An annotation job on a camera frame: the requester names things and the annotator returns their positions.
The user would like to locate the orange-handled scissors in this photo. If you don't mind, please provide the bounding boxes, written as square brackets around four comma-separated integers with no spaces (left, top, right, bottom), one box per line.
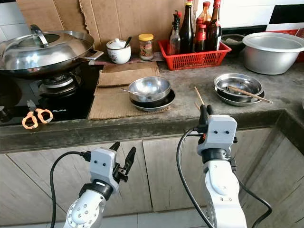
[22,100,54,130]

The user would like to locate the white ceramic condiment jar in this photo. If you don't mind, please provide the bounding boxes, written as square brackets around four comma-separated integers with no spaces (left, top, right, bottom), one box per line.
[106,38,132,65]

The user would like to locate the small red-capped sauce bottle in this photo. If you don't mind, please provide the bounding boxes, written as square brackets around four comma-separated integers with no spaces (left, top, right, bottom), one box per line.
[196,24,208,53]

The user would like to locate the steel spoon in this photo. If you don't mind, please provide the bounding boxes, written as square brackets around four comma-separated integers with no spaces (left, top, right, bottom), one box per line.
[120,88,145,98]

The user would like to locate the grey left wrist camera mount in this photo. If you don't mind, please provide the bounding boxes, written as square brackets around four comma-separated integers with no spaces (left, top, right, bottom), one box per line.
[89,147,120,190]

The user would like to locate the amber red-capped bottle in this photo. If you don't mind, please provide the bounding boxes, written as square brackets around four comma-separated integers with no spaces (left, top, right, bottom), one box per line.
[195,1,212,52]

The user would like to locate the dark-centred steel plate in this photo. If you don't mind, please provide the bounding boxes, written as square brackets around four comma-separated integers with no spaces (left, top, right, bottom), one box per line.
[131,89,176,112]

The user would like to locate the brown cardboard sheet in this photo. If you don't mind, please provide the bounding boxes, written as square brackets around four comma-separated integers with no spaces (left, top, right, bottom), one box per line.
[80,0,189,51]
[97,62,160,87]
[15,0,84,34]
[88,85,171,120]

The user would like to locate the clear pump-top bottle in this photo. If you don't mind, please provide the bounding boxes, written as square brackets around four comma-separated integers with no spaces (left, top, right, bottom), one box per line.
[169,10,182,56]

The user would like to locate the yellow-lidded glass jar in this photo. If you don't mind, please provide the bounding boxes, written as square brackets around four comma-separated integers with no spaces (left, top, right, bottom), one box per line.
[138,33,154,61]

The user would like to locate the steel wok lid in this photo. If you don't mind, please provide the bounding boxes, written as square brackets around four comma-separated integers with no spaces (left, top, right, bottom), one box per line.
[1,25,95,72]

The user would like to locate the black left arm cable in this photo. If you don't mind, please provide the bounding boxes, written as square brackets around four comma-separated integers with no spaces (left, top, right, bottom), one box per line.
[50,150,93,228]

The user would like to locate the shallow stainless steel dish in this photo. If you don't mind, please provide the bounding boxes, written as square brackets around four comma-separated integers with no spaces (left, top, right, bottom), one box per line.
[214,73,263,98]
[215,85,266,106]

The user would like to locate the dark red-capped sauce bottle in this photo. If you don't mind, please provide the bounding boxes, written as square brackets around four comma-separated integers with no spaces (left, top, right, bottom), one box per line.
[207,0,223,52]

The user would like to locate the deep stainless steel bowl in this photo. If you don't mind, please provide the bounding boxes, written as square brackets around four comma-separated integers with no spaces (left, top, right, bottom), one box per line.
[128,76,171,103]

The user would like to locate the large aluminium basin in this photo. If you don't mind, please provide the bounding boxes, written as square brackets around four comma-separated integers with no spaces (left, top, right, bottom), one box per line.
[242,32,304,75]

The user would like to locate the grey wood kitchen cabinet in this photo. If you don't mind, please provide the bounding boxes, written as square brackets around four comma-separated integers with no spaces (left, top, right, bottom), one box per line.
[0,121,304,228]

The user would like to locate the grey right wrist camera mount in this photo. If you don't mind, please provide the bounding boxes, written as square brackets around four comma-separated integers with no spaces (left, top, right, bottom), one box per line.
[197,114,238,155]

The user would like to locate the red plastic basket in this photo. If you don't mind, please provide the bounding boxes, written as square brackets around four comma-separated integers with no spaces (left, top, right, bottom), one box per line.
[158,39,232,71]

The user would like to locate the steel wok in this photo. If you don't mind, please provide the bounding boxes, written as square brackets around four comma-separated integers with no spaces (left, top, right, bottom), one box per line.
[0,43,104,79]

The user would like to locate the metal stove burner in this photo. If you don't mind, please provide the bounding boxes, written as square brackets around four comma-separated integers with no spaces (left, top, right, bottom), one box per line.
[38,74,79,95]

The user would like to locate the black glass gas stove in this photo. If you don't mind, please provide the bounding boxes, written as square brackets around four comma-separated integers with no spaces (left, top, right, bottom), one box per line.
[0,64,104,126]

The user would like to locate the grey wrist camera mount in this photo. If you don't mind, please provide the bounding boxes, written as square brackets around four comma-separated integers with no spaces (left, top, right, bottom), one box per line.
[89,147,120,190]
[197,114,238,155]

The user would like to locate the tall dark sauce bottle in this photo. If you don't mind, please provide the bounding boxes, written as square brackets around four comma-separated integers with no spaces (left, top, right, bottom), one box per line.
[179,0,195,54]

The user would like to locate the small dark bowl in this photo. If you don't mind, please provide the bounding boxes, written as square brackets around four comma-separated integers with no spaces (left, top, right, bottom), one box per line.
[221,34,246,51]

